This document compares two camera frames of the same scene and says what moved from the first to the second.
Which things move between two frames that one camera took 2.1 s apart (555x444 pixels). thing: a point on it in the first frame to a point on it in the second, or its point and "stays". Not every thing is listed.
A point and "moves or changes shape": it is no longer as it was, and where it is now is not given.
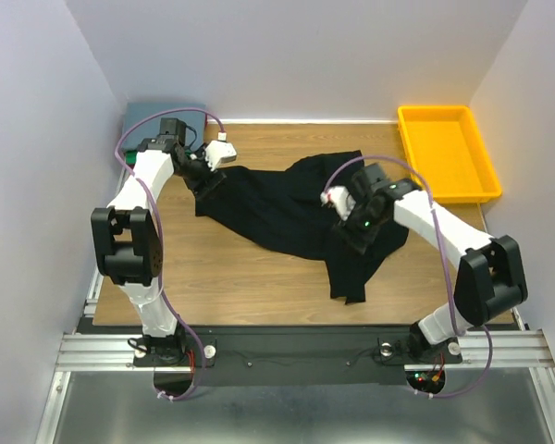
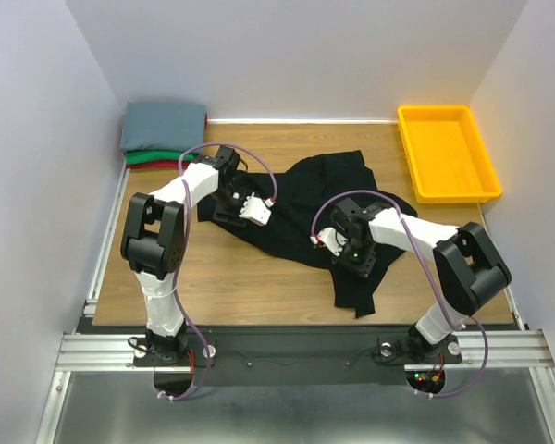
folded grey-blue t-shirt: (151, 128) stays
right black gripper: (355, 236) to (360, 265)
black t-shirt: (279, 208) moves or changes shape
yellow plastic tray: (444, 145) stays
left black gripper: (208, 180) to (227, 215)
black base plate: (237, 356) stays
